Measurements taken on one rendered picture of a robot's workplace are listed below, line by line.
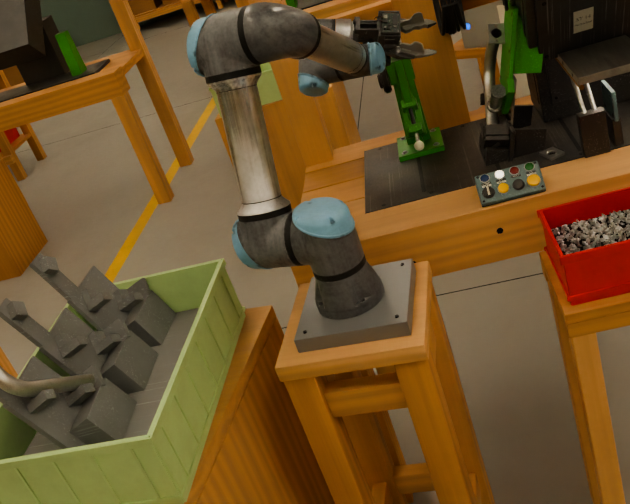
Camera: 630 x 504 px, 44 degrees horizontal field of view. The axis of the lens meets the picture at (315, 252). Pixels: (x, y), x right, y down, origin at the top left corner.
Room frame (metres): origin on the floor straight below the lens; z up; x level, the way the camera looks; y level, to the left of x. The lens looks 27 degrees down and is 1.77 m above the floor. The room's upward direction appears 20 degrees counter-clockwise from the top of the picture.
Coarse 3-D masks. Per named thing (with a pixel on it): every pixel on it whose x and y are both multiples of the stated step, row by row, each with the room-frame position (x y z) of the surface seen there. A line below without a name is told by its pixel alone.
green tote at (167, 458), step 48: (192, 288) 1.72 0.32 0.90; (192, 336) 1.40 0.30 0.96; (192, 384) 1.32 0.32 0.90; (0, 432) 1.36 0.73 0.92; (192, 432) 1.24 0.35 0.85; (0, 480) 1.21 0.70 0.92; (48, 480) 1.18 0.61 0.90; (96, 480) 1.16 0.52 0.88; (144, 480) 1.13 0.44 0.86; (192, 480) 1.17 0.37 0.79
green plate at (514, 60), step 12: (516, 12) 1.78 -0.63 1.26; (504, 24) 1.89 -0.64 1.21; (516, 24) 1.78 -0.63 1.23; (516, 36) 1.80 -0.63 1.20; (504, 48) 1.87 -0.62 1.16; (516, 48) 1.80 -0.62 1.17; (528, 48) 1.79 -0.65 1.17; (504, 60) 1.86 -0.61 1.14; (516, 60) 1.80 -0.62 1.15; (528, 60) 1.79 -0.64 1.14; (540, 60) 1.79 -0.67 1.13; (504, 72) 1.85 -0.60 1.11; (516, 72) 1.80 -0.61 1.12; (528, 72) 1.79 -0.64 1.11; (540, 72) 1.79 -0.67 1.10; (504, 84) 1.84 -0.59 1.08
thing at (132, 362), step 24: (0, 312) 1.45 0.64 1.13; (24, 312) 1.47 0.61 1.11; (48, 336) 1.48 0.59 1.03; (72, 336) 1.52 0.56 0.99; (72, 360) 1.46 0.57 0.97; (96, 360) 1.50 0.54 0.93; (120, 360) 1.47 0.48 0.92; (144, 360) 1.52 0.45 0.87; (120, 384) 1.45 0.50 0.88; (144, 384) 1.45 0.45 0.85
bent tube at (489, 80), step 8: (488, 24) 1.90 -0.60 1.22; (496, 24) 1.90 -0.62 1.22; (488, 32) 1.89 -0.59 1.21; (496, 32) 1.90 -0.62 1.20; (504, 32) 1.88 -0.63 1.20; (488, 40) 1.88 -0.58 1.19; (496, 40) 1.88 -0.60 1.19; (504, 40) 1.86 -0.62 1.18; (488, 48) 1.92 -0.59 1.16; (496, 48) 1.91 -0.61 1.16; (488, 56) 1.94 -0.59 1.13; (496, 56) 1.94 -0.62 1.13; (488, 64) 1.94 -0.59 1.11; (488, 72) 1.94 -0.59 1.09; (488, 80) 1.94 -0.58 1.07; (488, 88) 1.92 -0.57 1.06; (488, 96) 1.91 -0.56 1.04; (488, 112) 1.87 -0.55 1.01; (488, 120) 1.86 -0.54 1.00; (496, 120) 1.85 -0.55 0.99
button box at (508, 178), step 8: (520, 168) 1.63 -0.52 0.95; (536, 168) 1.61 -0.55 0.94; (480, 176) 1.65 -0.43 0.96; (504, 176) 1.63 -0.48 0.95; (512, 176) 1.62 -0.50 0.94; (520, 176) 1.62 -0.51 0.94; (480, 184) 1.64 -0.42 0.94; (488, 184) 1.63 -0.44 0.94; (496, 184) 1.62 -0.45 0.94; (512, 184) 1.61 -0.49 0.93; (528, 184) 1.59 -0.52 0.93; (544, 184) 1.58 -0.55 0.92; (480, 192) 1.62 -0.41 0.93; (496, 192) 1.61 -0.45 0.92; (512, 192) 1.59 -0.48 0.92; (520, 192) 1.58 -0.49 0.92; (528, 192) 1.58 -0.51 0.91; (536, 192) 1.58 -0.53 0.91; (480, 200) 1.61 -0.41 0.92; (488, 200) 1.60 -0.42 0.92; (496, 200) 1.59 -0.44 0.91; (504, 200) 1.59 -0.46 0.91
